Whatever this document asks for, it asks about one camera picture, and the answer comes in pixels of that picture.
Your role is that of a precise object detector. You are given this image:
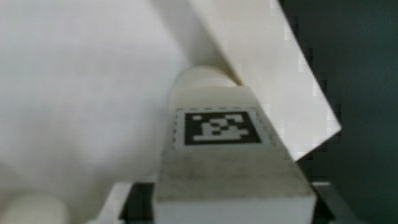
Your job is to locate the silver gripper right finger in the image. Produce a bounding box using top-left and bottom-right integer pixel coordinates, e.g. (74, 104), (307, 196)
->
(312, 182), (364, 224)

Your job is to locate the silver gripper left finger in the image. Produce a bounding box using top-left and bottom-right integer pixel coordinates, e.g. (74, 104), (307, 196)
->
(103, 182), (154, 224)

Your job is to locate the white table leg with tag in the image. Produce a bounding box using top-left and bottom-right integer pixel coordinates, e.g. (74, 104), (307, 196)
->
(152, 66), (316, 224)

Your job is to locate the white square table top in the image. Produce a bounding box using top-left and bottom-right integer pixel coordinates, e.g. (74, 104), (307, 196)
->
(0, 0), (341, 224)

